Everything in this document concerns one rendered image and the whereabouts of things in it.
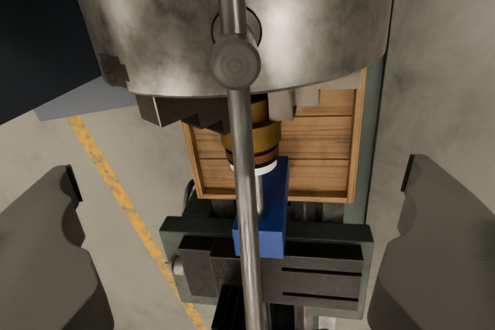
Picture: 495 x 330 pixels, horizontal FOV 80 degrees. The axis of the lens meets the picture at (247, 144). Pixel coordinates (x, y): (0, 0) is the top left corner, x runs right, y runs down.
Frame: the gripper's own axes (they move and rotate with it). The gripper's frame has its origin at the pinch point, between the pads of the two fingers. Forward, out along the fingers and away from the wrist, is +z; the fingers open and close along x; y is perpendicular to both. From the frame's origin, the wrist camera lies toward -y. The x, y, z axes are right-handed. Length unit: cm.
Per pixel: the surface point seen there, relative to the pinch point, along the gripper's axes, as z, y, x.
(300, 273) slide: 36, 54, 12
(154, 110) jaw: 15.0, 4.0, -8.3
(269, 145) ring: 22.3, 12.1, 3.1
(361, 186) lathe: 74, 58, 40
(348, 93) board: 42.3, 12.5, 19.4
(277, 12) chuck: 10.2, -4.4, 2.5
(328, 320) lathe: 45, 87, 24
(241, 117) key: 3.0, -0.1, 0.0
